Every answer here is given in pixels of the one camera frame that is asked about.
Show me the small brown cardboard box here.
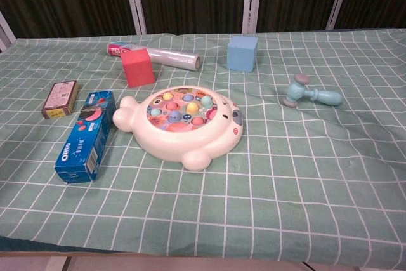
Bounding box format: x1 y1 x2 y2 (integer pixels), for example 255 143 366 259
41 80 79 120

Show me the blue foam cube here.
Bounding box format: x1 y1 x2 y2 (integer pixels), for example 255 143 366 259
226 35 258 72

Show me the small teal toy rod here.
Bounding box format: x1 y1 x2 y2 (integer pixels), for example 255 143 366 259
282 73 344 109

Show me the green checked tablecloth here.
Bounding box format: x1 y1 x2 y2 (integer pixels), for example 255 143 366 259
0 28 406 267

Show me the red foam cube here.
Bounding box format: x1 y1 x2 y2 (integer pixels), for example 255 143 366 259
120 48 156 89

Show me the white fishing game toy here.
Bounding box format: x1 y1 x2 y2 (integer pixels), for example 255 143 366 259
112 85 245 172

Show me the blue Oreo cookie box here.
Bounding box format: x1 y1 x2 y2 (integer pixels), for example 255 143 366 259
54 90 117 185

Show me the clear cling film roll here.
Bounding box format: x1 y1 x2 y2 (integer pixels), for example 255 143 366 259
107 41 202 70

